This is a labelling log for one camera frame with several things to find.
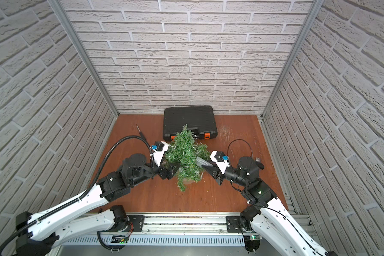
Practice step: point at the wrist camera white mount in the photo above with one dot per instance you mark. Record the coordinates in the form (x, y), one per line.
(158, 150)
(221, 160)

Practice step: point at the black tool case orange latches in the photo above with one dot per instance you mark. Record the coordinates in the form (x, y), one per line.
(198, 119)

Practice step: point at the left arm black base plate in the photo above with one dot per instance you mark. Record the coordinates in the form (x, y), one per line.
(133, 223)

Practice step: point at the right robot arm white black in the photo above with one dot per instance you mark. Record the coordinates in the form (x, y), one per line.
(265, 215)

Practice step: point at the aluminium corner post left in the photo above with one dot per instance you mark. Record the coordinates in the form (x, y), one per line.
(62, 16)

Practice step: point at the small green christmas tree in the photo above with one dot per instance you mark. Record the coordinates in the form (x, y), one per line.
(185, 149)

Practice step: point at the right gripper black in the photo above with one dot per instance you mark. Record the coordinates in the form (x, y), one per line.
(218, 176)

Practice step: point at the aluminium corner post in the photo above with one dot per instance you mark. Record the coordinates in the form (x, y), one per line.
(62, 16)
(310, 18)

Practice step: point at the round wooden tree base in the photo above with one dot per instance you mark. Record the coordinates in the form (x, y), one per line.
(188, 181)

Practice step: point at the clear plastic battery box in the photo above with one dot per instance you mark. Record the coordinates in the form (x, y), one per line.
(201, 162)

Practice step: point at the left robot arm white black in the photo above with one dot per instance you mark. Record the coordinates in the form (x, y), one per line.
(48, 229)

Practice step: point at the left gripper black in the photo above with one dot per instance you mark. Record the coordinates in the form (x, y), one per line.
(168, 169)

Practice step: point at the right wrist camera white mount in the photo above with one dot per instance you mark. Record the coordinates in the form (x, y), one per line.
(221, 160)

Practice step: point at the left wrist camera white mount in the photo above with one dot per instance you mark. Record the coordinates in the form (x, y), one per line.
(158, 150)

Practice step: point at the black handled screwdriver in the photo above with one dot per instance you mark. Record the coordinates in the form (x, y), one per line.
(141, 133)

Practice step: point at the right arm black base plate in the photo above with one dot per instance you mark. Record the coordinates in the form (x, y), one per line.
(237, 224)

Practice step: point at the aluminium corner post right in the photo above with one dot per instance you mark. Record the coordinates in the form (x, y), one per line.
(310, 18)

